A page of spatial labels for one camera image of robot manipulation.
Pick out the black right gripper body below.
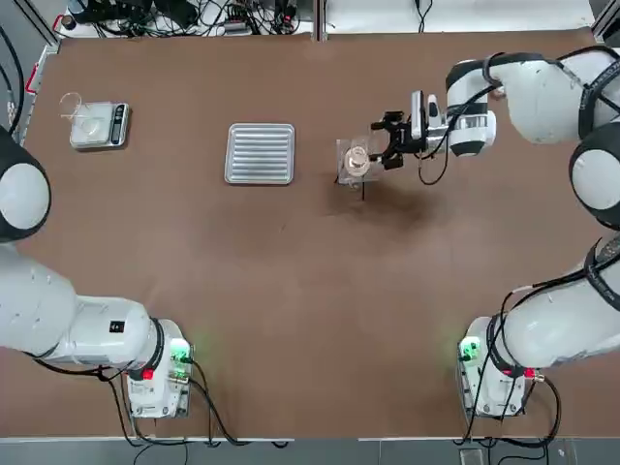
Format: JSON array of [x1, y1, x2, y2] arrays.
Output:
[[389, 123, 421, 157]]

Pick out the small glass beaker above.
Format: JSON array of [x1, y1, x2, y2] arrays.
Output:
[[344, 135, 372, 175]]

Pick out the ribbed metal tray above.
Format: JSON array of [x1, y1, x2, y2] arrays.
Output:
[[223, 122, 296, 186]]

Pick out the silver digital scale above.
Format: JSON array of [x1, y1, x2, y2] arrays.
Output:
[[69, 101, 131, 150]]

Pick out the aluminium profile post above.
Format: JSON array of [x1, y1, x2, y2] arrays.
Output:
[[313, 0, 327, 43]]

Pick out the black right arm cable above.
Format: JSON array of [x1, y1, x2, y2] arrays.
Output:
[[498, 227, 605, 316]]

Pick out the aluminium corner post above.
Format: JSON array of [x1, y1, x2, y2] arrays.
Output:
[[28, 0, 62, 52], [588, 0, 620, 46]]

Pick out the black right base cable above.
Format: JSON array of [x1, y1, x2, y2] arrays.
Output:
[[454, 372, 563, 448]]

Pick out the black base cable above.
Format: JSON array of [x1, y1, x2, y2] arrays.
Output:
[[454, 372, 563, 448], [123, 356, 296, 450]]

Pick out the black left base cable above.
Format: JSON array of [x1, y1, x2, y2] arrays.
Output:
[[123, 356, 296, 450]]

